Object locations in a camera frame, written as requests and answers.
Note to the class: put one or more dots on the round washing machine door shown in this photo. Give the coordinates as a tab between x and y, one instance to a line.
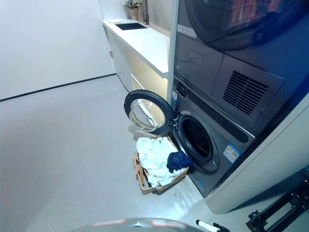
144	111

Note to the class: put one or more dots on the brown woven laundry basket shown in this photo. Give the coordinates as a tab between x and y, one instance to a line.
147	180

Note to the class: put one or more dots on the grey front-load washing machine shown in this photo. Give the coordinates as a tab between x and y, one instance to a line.
224	145

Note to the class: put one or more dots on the white cloth garment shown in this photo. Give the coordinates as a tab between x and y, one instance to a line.
154	159

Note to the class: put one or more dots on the dark blue cloth garment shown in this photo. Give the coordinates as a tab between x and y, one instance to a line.
178	160

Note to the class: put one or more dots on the white laundry counter cabinet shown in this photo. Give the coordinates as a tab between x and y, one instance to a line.
137	50

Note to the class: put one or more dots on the black recessed sink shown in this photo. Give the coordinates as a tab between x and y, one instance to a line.
130	26

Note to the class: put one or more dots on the grey stacked dryer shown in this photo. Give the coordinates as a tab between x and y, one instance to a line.
241	60

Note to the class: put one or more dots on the dark metal faucet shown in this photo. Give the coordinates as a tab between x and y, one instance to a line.
145	12

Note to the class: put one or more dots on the potted plant in beige pot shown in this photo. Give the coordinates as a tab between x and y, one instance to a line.
133	9

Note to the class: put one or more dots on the silver robot torso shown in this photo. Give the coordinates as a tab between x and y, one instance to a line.
135	224

